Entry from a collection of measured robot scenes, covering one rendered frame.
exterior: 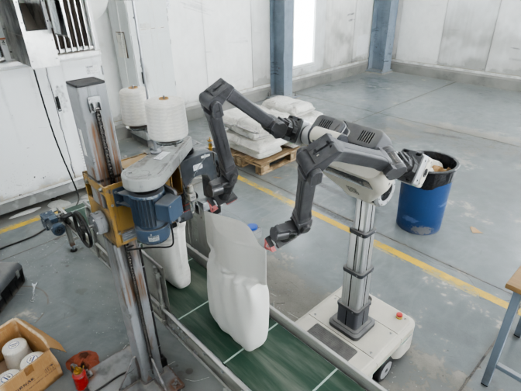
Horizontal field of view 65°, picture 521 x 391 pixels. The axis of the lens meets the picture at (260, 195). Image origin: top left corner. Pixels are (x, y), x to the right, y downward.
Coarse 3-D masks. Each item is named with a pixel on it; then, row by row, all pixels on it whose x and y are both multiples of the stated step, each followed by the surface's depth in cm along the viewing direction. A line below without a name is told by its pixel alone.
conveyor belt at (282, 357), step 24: (192, 264) 282; (168, 288) 261; (192, 288) 260; (192, 312) 242; (216, 336) 225; (288, 336) 224; (240, 360) 211; (264, 360) 211; (288, 360) 210; (312, 360) 210; (264, 384) 199; (288, 384) 198; (312, 384) 198; (336, 384) 198
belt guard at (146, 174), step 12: (180, 144) 195; (168, 156) 183; (180, 156) 188; (132, 168) 172; (144, 168) 172; (156, 168) 172; (168, 168) 174; (132, 180) 163; (144, 180) 163; (156, 180) 165
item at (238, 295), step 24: (216, 216) 210; (216, 240) 202; (240, 240) 209; (216, 264) 210; (240, 264) 194; (264, 264) 186; (216, 288) 215; (240, 288) 198; (264, 288) 200; (216, 312) 223; (240, 312) 203; (264, 312) 205; (240, 336) 212; (264, 336) 213
